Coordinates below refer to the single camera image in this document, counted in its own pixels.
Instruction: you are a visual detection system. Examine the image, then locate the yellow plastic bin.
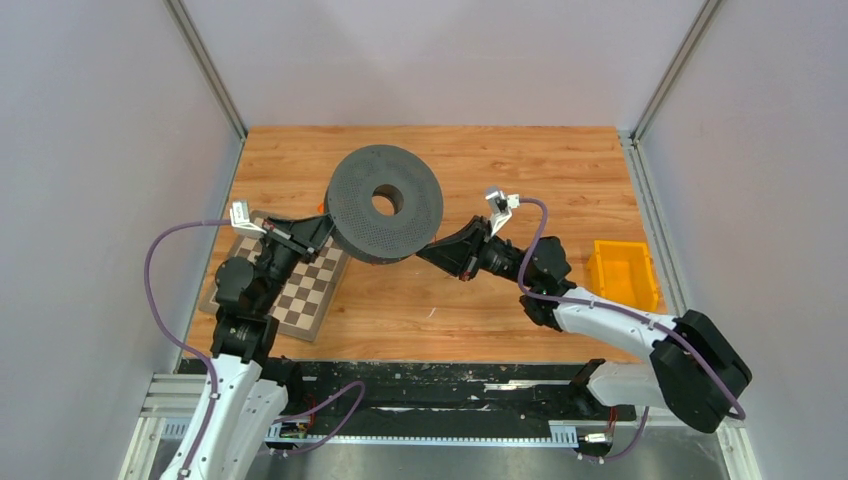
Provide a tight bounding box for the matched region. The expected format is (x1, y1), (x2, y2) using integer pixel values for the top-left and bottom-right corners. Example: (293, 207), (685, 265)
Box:
(587, 240), (660, 312)

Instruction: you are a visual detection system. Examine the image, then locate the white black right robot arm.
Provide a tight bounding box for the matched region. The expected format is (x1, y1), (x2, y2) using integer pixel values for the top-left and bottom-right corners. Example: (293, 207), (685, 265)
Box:
(417, 216), (752, 433)

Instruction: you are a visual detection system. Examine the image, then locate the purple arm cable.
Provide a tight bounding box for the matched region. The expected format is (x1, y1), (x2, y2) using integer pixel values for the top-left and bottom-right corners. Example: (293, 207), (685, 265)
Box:
(516, 197), (748, 464)
(144, 219), (367, 480)

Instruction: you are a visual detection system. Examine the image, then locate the slotted aluminium cable duct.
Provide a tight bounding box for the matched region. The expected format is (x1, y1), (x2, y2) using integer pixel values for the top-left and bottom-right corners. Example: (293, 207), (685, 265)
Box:
(159, 419), (579, 449)

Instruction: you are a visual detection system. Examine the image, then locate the aluminium side rail right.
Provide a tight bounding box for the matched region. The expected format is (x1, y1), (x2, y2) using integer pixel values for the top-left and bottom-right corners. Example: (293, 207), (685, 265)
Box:
(618, 130), (762, 479)

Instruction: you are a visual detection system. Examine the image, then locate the black cable spool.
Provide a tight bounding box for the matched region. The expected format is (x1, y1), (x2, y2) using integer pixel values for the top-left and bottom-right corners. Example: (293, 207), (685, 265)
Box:
(324, 144), (444, 264)

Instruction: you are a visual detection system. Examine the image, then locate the aluminium frame post right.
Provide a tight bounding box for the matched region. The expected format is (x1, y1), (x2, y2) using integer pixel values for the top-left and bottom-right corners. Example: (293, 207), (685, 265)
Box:
(630, 0), (724, 144)

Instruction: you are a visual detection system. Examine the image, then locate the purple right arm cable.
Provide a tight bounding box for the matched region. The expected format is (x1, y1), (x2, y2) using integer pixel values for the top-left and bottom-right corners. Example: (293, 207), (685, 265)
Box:
(516, 197), (748, 464)

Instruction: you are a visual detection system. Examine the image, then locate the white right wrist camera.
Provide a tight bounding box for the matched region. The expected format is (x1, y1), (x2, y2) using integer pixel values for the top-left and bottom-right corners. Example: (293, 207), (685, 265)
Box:
(484, 186), (520, 237)

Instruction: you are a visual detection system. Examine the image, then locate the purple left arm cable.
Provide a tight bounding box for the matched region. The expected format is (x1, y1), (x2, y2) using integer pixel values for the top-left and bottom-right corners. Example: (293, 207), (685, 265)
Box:
(144, 219), (367, 480)

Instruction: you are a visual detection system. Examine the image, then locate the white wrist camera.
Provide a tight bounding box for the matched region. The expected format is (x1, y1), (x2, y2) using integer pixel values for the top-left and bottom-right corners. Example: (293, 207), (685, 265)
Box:
(484, 186), (520, 237)
(229, 200), (266, 239)

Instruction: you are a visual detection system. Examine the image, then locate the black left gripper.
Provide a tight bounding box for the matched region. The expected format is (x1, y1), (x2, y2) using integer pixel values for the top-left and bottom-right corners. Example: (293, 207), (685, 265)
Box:
(255, 210), (339, 313)

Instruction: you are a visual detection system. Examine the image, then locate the aluminium frame post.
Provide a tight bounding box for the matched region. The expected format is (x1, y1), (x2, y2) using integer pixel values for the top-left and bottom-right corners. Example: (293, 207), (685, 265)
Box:
(630, 0), (724, 144)
(163, 0), (248, 143)

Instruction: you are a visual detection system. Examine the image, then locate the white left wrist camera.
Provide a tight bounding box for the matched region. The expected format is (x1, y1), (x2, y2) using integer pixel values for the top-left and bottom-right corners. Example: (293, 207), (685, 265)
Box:
(229, 200), (266, 239)

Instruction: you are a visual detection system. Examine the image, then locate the aluminium frame post left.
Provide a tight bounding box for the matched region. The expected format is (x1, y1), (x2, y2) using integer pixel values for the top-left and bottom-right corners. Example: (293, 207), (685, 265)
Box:
(163, 0), (248, 143)

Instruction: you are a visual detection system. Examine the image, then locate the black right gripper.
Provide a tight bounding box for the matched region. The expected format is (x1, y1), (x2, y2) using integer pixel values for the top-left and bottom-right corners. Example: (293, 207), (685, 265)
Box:
(416, 217), (536, 290)

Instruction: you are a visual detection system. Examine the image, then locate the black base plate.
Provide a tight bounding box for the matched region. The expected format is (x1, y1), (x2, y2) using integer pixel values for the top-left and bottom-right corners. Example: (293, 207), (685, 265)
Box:
(178, 359), (637, 440)

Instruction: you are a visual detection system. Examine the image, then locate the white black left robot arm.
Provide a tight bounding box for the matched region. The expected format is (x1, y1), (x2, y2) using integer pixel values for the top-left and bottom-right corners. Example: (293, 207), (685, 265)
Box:
(162, 203), (334, 479)

